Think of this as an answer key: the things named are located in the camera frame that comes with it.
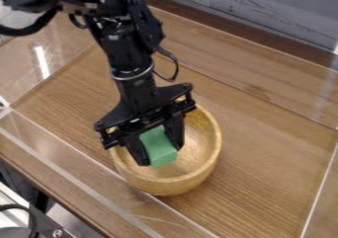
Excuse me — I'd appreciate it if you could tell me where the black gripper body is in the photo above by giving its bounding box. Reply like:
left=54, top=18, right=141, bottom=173
left=93, top=74, right=195, bottom=149

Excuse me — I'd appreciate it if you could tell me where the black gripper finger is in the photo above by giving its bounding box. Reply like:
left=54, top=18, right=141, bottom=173
left=165, top=114, right=184, bottom=150
left=125, top=136, right=151, bottom=166

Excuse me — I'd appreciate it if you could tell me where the green rectangular block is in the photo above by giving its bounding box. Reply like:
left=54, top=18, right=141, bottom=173
left=140, top=126, right=177, bottom=168

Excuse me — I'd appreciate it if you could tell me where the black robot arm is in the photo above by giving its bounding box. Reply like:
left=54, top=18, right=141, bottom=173
left=0, top=0, right=195, bottom=168

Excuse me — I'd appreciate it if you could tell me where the brown wooden bowl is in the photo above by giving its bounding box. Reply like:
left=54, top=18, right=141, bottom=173
left=109, top=105, right=221, bottom=197

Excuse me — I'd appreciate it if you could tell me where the clear acrylic tray wall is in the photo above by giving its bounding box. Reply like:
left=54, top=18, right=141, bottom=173
left=0, top=0, right=338, bottom=238

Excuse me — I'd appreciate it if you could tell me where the black metal mount plate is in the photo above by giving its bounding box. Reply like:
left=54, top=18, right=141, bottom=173
left=29, top=204, right=82, bottom=238

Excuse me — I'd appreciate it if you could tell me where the black cable lower left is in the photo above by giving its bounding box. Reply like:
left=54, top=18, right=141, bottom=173
left=0, top=204, right=46, bottom=238

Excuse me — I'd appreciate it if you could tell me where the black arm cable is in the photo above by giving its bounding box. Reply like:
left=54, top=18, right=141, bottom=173
left=0, top=6, right=62, bottom=38

